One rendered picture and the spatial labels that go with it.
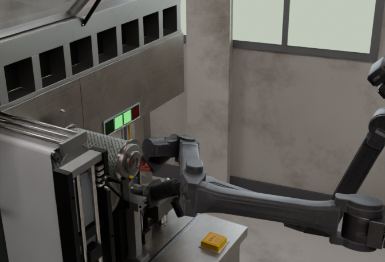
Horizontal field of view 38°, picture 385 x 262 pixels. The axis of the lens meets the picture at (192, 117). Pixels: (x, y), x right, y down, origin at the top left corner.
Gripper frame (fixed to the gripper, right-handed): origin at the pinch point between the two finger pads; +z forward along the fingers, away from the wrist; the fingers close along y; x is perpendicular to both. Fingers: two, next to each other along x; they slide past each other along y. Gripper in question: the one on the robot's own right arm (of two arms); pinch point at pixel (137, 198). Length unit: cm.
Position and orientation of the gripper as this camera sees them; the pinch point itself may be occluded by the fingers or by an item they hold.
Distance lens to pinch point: 203.5
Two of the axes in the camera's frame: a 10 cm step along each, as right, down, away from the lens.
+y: 5.0, -3.4, 8.0
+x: -4.4, -8.9, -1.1
